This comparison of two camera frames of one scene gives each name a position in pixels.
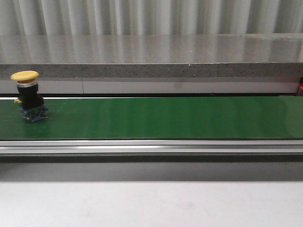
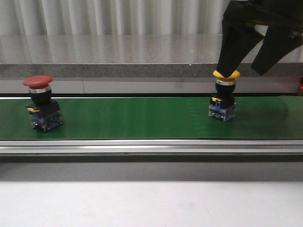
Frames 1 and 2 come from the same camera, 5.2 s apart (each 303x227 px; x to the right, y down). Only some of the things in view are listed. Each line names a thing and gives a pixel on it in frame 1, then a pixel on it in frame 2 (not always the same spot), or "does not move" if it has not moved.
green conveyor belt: x=165 y=117 does not move
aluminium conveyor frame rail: x=242 y=151 does not move
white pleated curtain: x=100 y=17 does not move
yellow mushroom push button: x=31 y=104 → x=222 y=104
